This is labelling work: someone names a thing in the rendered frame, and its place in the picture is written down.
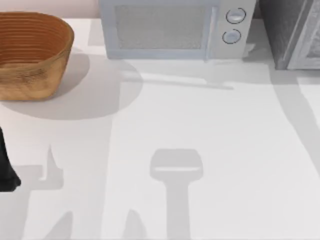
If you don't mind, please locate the brown wooden basket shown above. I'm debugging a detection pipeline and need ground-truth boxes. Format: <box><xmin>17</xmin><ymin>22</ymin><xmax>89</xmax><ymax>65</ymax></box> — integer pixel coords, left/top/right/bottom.
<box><xmin>0</xmin><ymin>11</ymin><xmax>75</xmax><ymax>102</ymax></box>

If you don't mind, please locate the pale microwave oven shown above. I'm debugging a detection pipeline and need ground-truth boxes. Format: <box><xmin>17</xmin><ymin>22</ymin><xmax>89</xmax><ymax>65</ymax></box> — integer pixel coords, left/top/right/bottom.
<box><xmin>97</xmin><ymin>0</ymin><xmax>258</xmax><ymax>63</ymax></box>

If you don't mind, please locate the grey cabinet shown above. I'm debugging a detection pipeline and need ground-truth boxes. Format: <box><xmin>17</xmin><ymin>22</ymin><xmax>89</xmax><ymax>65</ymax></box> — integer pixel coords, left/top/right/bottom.
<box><xmin>258</xmin><ymin>0</ymin><xmax>320</xmax><ymax>71</ymax></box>

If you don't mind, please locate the microwave oven door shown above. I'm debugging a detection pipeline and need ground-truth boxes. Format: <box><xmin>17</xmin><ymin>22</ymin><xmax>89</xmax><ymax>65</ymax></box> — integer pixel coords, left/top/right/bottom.
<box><xmin>97</xmin><ymin>0</ymin><xmax>221</xmax><ymax>63</ymax></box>

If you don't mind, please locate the round microwave knob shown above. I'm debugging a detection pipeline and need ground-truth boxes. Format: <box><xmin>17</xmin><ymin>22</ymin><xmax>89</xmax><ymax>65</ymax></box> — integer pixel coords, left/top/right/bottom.
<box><xmin>221</xmin><ymin>28</ymin><xmax>242</xmax><ymax>45</ymax></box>
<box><xmin>225</xmin><ymin>7</ymin><xmax>247</xmax><ymax>25</ymax></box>

